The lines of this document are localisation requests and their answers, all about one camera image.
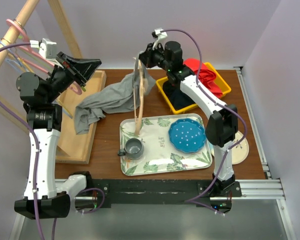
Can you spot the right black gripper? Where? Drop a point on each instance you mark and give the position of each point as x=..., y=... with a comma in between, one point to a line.
x=145, y=58

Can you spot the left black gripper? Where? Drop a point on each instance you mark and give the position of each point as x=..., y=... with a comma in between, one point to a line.
x=71, y=66

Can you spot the beige wooden hanger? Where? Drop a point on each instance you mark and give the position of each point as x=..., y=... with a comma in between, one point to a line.
x=143, y=87

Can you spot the black tank top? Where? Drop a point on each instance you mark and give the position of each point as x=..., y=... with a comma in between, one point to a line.
x=168, y=88

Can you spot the grey tank top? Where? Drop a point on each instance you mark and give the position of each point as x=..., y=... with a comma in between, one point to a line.
x=114, y=98

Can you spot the dark navy maroon garment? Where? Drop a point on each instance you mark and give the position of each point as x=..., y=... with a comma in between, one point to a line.
x=179, y=100

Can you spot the pink plastic hanger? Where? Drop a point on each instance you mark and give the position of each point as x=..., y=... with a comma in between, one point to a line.
x=75, y=87

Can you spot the red tank top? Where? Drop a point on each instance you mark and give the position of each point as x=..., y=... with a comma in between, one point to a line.
x=206, y=76

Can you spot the yellow plastic hanger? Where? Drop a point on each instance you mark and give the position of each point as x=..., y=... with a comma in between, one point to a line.
x=27, y=67

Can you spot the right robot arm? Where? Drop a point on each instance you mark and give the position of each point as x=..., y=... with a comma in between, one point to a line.
x=222, y=124

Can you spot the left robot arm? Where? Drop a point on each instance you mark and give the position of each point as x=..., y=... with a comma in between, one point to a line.
x=41, y=198

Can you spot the yellow plastic bin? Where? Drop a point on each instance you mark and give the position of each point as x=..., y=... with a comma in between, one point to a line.
x=219, y=81

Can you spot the wooden clothes rack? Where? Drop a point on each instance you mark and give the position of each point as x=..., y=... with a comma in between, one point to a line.
x=72, y=148

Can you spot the blue dotted plate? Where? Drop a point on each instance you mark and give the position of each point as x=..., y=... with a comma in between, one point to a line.
x=187, y=135

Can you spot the grey mug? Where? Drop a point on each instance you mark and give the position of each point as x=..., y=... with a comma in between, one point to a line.
x=133, y=149

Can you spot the leaf pattern serving tray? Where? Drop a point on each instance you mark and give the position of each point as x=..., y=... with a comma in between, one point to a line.
x=160, y=156

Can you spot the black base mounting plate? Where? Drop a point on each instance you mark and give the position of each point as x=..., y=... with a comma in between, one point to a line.
x=143, y=191

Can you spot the cream and blue plate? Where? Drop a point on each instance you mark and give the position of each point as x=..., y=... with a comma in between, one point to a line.
x=240, y=152

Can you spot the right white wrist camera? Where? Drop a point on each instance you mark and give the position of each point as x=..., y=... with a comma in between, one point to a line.
x=159, y=34

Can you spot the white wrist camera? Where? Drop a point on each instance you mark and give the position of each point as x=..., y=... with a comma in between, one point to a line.
x=47, y=49
x=159, y=34

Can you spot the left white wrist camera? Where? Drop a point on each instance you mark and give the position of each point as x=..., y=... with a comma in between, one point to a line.
x=47, y=49

